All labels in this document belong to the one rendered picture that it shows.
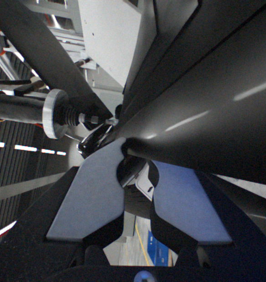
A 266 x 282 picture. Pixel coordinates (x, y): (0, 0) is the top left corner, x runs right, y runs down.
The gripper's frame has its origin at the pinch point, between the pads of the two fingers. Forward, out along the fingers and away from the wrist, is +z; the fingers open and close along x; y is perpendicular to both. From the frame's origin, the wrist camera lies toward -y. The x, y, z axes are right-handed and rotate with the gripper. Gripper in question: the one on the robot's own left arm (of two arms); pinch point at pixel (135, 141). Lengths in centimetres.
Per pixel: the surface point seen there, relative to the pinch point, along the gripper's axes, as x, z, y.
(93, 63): -17, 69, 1
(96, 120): -5.2, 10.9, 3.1
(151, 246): 55, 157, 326
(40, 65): -15.0, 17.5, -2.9
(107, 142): -4.0, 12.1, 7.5
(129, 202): 0.7, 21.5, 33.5
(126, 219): 8, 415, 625
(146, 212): 6.2, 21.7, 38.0
